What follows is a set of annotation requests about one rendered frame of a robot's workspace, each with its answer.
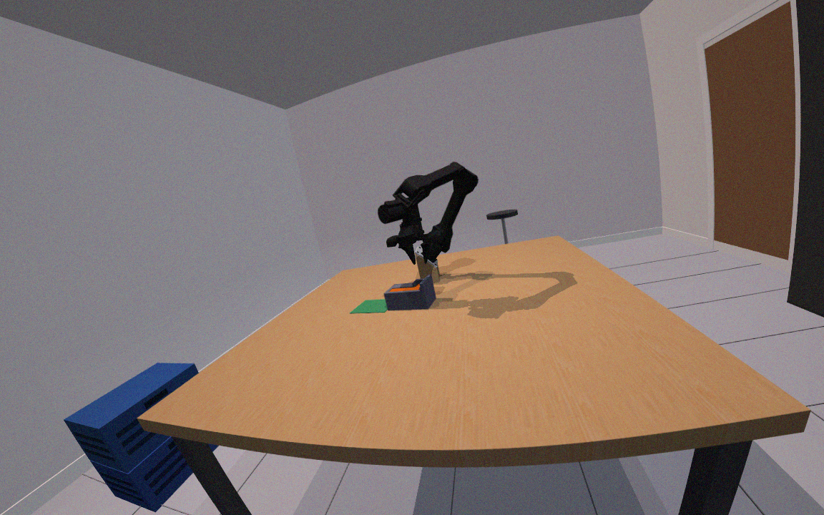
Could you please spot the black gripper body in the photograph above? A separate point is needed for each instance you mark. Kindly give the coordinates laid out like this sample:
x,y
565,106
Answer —
x,y
432,236

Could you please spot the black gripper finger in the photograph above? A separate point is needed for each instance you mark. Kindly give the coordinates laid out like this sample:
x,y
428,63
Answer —
x,y
426,248
410,252

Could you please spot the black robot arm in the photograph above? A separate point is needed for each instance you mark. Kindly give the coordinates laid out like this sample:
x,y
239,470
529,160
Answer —
x,y
417,188

